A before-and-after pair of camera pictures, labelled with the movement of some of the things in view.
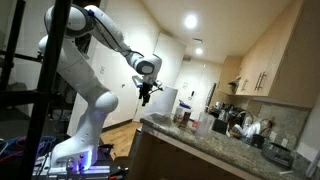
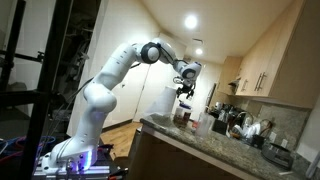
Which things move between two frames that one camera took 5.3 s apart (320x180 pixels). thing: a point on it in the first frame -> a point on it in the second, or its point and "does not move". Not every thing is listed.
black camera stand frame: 41,122 does not move
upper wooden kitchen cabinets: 284,65 does not move
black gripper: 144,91 -> 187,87
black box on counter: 219,126 does not move
